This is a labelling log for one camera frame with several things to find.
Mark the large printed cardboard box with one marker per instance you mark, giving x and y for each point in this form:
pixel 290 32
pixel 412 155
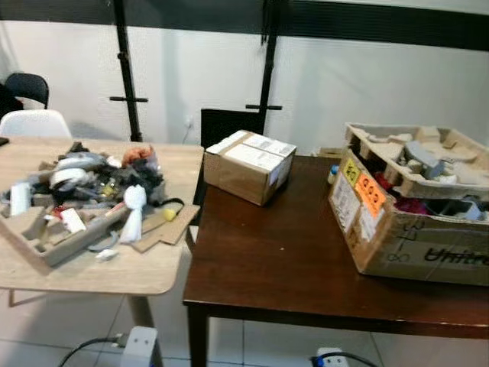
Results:
pixel 412 245

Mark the grey pulp packaging tray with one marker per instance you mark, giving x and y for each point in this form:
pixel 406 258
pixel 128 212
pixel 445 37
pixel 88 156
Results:
pixel 382 141

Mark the small white bottle blue cap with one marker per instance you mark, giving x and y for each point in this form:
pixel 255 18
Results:
pixel 333 174

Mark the dark brown wooden table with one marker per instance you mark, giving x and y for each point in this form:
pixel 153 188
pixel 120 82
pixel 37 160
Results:
pixel 267 252

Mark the small cardboard box white labels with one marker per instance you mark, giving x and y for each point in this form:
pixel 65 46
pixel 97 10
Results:
pixel 244 180

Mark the black stand pole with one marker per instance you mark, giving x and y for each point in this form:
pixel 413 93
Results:
pixel 267 61
pixel 122 61

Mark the small yellow ball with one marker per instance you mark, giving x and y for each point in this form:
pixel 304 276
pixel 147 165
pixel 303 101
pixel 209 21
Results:
pixel 168 215

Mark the flat brown cardboard piece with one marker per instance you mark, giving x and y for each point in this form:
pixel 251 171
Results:
pixel 164 229

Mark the light wooden table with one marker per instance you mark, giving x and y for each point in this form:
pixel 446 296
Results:
pixel 153 267

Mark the orange crumpled item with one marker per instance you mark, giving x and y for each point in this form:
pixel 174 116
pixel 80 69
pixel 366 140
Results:
pixel 137 155

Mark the white bulb shaped object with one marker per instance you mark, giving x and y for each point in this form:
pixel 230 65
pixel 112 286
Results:
pixel 134 210

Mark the grey tape roll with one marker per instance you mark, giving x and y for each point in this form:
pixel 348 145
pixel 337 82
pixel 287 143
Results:
pixel 69 176

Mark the cluttered cardboard pulp tray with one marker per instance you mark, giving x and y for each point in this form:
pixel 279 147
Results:
pixel 38 237

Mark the white cylinder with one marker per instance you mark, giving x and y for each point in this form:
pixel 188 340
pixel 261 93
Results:
pixel 21 199

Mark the black office chair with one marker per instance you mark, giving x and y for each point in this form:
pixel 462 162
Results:
pixel 29 88

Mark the black backpack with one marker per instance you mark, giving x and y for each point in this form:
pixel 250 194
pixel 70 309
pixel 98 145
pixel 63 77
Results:
pixel 6 99

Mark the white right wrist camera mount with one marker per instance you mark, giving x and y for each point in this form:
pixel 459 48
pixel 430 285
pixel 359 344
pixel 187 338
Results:
pixel 330 358

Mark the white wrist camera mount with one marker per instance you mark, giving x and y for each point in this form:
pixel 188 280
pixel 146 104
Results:
pixel 140 348
pixel 330 358

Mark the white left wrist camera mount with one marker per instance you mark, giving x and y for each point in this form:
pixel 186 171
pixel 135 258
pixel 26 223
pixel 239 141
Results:
pixel 140 348

